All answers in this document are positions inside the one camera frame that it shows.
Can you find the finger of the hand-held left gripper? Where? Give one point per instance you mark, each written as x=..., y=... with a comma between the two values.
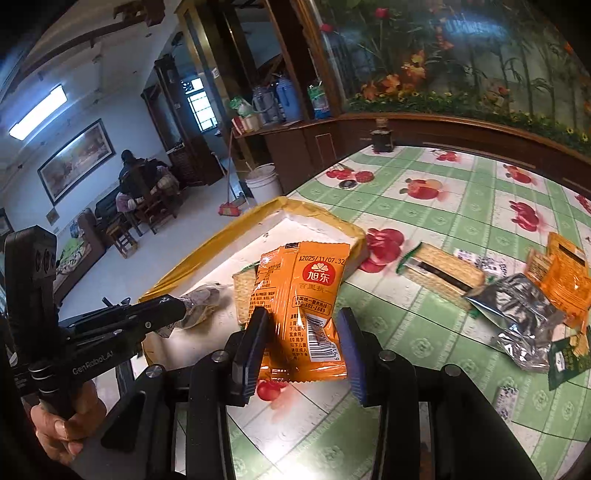
x=134, y=333
x=166, y=309

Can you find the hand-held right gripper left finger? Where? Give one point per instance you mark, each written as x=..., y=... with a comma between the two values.
x=251, y=355

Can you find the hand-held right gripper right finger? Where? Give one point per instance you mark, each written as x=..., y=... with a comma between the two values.
x=354, y=360

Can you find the clear plastic snack packet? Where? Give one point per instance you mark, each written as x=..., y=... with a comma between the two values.
x=203, y=302

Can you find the small cracker packet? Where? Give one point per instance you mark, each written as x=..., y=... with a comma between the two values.
x=240, y=290

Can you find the orange snack packet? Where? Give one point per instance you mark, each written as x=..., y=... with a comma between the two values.
x=300, y=300

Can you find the green-edged cracker packet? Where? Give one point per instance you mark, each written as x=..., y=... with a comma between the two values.
x=438, y=272

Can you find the yellow tray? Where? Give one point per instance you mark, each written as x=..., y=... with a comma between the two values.
x=295, y=230

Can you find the white and blue candy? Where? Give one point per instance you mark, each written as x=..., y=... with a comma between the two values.
x=505, y=402
x=493, y=266
x=466, y=255

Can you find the silver foil snack packet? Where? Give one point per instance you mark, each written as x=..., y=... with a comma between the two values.
x=517, y=318

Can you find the dark green snack packet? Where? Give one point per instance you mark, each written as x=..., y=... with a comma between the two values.
x=565, y=362

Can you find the person's left hand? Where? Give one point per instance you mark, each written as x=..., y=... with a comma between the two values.
x=60, y=429

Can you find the wooden sofa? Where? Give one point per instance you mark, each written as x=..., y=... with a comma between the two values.
x=78, y=251

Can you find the small wooden stool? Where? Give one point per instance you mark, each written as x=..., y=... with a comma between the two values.
x=123, y=240

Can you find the wooden chair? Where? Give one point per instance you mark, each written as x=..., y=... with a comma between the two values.
x=152, y=198

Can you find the red broom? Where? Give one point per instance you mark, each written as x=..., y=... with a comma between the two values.
x=229, y=210

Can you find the white plastic bucket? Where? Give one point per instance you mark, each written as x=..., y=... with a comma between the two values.
x=263, y=184

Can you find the fruit print tablecloth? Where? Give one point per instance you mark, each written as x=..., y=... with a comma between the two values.
x=461, y=212

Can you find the ceiling light panel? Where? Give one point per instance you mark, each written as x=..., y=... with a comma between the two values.
x=37, y=112

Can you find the cream container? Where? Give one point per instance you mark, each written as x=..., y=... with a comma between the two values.
x=247, y=123

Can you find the low wooden cabinet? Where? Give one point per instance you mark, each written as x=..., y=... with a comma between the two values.
x=295, y=147

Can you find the barred window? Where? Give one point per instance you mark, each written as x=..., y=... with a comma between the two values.
x=202, y=105

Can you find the orange cracker pack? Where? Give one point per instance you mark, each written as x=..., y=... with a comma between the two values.
x=565, y=284
x=539, y=265

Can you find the green and white bag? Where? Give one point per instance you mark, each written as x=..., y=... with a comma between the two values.
x=242, y=108

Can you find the dark glass jar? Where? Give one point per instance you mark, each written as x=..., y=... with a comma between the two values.
x=381, y=138

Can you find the clear water jug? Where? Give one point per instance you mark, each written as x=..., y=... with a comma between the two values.
x=264, y=105

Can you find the blue thermos flask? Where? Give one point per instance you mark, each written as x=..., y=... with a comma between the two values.
x=288, y=98

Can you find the blue and green bag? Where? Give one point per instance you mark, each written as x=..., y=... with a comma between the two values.
x=319, y=99

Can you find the floral glass partition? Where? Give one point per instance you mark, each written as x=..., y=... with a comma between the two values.
x=461, y=60

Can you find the framed wall painting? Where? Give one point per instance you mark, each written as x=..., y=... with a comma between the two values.
x=76, y=159

